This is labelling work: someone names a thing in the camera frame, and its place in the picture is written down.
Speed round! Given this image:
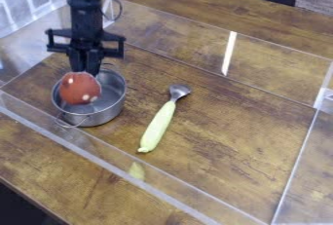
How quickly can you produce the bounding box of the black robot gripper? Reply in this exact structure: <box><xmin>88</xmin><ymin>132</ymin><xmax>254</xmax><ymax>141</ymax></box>
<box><xmin>45</xmin><ymin>0</ymin><xmax>125</xmax><ymax>76</ymax></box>

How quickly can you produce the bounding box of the small silver pot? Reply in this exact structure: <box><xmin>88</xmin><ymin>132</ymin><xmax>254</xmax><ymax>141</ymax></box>
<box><xmin>50</xmin><ymin>68</ymin><xmax>125</xmax><ymax>128</ymax></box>

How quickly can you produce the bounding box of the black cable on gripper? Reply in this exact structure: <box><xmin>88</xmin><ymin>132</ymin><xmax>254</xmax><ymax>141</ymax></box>
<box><xmin>100</xmin><ymin>0</ymin><xmax>124</xmax><ymax>22</ymax></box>

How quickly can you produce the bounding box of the spoon with yellow-green handle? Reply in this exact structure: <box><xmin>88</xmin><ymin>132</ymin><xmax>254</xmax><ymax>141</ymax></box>
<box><xmin>137</xmin><ymin>84</ymin><xmax>191</xmax><ymax>153</ymax></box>

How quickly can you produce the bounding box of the clear acrylic enclosure wall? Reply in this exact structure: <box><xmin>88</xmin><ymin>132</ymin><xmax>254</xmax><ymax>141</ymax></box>
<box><xmin>0</xmin><ymin>3</ymin><xmax>333</xmax><ymax>225</ymax></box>

